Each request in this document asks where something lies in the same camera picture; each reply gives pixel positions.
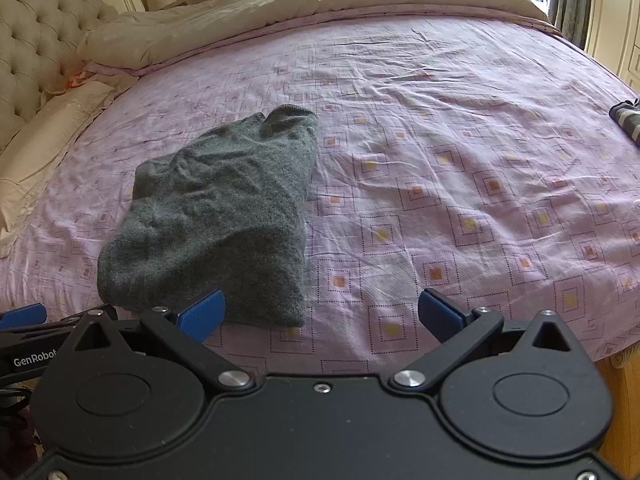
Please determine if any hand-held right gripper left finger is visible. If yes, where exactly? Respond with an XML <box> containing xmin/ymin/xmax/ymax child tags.
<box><xmin>61</xmin><ymin>288</ymin><xmax>257</xmax><ymax>393</ymax></box>

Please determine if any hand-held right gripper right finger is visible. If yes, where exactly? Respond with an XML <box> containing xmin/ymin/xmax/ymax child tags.
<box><xmin>387</xmin><ymin>287</ymin><xmax>586</xmax><ymax>393</ymax></box>

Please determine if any grey-green window curtain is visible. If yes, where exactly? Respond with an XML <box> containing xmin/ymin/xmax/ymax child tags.
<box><xmin>547</xmin><ymin>0</ymin><xmax>596</xmax><ymax>48</ymax></box>

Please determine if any cream pillow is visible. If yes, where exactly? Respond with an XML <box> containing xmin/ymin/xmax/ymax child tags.
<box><xmin>0</xmin><ymin>80</ymin><xmax>138</xmax><ymax>256</ymax></box>

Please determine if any grey argyle sweater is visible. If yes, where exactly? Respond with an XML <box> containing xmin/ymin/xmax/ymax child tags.
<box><xmin>97</xmin><ymin>104</ymin><xmax>321</xmax><ymax>328</ymax></box>

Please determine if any beige duvet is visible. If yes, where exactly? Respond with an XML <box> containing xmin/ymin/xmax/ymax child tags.
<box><xmin>77</xmin><ymin>0</ymin><xmax>563</xmax><ymax>71</ymax></box>

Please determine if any grey striped cloth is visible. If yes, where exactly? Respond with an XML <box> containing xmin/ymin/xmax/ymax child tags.
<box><xmin>609</xmin><ymin>99</ymin><xmax>640</xmax><ymax>147</ymax></box>

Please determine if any cream wardrobe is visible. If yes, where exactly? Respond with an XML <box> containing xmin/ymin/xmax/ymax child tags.
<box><xmin>585</xmin><ymin>0</ymin><xmax>640</xmax><ymax>93</ymax></box>

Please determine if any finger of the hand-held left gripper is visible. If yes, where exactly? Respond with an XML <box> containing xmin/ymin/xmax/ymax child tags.
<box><xmin>0</xmin><ymin>304</ymin><xmax>48</xmax><ymax>331</ymax></box>

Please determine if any cream tufted headboard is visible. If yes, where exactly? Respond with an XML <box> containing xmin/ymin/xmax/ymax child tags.
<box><xmin>0</xmin><ymin>0</ymin><xmax>146</xmax><ymax>153</ymax></box>

